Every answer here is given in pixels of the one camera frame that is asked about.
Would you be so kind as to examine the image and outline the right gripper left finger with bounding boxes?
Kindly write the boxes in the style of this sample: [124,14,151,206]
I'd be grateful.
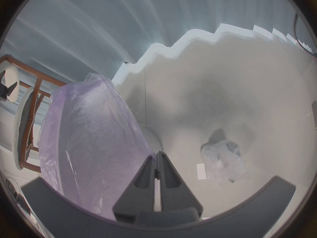
[113,155,158,220]

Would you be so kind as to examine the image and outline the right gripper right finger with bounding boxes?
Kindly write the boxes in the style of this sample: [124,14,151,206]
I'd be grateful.
[157,151,204,219]

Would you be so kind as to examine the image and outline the white trash bin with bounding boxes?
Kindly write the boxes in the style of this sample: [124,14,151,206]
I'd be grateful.
[56,83,163,208]

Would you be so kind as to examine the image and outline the pale blue curtain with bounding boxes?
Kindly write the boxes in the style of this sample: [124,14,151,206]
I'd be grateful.
[1,0,317,118]

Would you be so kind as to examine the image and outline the black cable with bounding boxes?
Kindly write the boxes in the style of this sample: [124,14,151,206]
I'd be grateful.
[294,13,317,58]

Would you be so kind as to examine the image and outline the white cushioned wooden chair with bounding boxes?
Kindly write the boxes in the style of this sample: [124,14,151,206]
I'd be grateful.
[0,54,68,173]

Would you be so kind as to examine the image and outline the purple plastic bag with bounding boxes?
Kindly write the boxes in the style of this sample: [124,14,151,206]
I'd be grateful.
[37,73,159,219]

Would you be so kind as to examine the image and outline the white wrapper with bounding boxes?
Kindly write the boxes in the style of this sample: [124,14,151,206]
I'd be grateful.
[201,140,250,184]

